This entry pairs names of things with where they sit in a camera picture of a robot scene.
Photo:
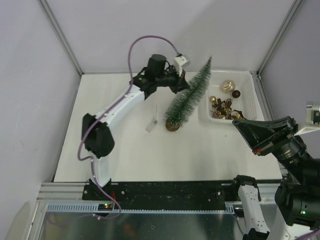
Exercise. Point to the small green christmas tree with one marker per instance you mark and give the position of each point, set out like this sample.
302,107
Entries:
184,104

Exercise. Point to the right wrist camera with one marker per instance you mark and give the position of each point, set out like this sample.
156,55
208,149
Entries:
312,120

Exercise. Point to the small brown bauble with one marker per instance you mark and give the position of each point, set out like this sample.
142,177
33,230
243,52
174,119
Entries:
236,94

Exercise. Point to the large gold striped bauble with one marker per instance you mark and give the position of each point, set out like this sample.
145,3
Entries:
228,86

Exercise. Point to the small gold bauble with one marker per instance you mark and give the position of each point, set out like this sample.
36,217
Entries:
212,99

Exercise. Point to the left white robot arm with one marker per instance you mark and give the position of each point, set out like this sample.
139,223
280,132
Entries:
97,129

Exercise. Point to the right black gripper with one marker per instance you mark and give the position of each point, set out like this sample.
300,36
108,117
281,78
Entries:
265,135

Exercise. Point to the clear fairy light battery box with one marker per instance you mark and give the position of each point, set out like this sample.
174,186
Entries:
151,125

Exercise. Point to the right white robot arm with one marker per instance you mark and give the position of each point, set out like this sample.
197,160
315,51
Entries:
298,204

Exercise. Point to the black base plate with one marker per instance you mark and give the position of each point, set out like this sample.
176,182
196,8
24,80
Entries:
208,195

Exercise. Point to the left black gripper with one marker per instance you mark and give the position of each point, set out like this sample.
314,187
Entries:
181,84

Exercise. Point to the white plastic basket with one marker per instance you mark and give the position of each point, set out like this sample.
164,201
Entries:
247,103

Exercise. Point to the pile of gold brown ornaments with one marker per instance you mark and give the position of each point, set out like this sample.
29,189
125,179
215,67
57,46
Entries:
222,109

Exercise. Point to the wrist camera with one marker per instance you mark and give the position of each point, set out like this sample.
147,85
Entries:
180,62
312,120

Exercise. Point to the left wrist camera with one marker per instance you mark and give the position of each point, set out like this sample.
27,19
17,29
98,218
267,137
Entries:
180,62

